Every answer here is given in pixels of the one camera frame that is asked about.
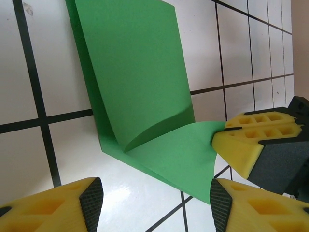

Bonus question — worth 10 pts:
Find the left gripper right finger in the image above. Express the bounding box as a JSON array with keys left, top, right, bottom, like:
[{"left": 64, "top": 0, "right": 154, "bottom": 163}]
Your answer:
[{"left": 210, "top": 178, "right": 309, "bottom": 232}]

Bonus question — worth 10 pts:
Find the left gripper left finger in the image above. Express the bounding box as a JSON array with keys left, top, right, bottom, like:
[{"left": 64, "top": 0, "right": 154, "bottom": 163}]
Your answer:
[{"left": 0, "top": 177, "right": 104, "bottom": 232}]

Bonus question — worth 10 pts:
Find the green paper sheet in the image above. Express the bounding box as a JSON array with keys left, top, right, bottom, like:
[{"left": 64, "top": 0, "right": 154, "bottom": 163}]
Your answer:
[{"left": 65, "top": 0, "right": 226, "bottom": 206}]

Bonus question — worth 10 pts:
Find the white gridded table mat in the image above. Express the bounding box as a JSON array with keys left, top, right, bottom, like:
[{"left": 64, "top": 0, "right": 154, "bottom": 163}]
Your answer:
[{"left": 0, "top": 0, "right": 294, "bottom": 232}]

